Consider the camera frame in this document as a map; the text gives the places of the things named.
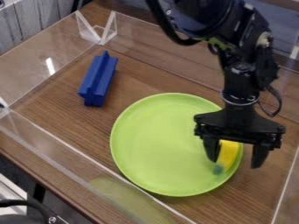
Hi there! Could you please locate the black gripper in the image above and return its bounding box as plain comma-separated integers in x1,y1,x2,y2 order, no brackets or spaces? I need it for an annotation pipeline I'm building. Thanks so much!
194,103,286,169

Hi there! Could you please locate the yellow toy banana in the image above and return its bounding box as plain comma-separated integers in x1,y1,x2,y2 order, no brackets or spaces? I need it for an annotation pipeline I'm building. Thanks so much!
214,140,239,175

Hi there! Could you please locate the green round plate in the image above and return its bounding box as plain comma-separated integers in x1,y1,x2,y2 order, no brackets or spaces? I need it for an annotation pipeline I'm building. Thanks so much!
110,93,243,197

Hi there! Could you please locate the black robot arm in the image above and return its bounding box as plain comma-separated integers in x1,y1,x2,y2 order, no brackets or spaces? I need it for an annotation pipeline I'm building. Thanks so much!
146,0,286,168

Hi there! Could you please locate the blue cross-shaped block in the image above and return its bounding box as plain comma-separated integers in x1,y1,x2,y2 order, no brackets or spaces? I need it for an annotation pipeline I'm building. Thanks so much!
79,51,118,107

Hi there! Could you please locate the clear acrylic front wall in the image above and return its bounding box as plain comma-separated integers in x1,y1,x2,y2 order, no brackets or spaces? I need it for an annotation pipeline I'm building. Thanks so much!
0,108,195,224

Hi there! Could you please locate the clear acrylic corner bracket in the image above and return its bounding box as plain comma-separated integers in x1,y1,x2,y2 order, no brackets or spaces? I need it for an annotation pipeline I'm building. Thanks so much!
75,11,118,46

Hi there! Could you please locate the black cable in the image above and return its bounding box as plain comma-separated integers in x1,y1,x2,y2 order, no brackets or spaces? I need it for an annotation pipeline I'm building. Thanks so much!
0,199,52,224

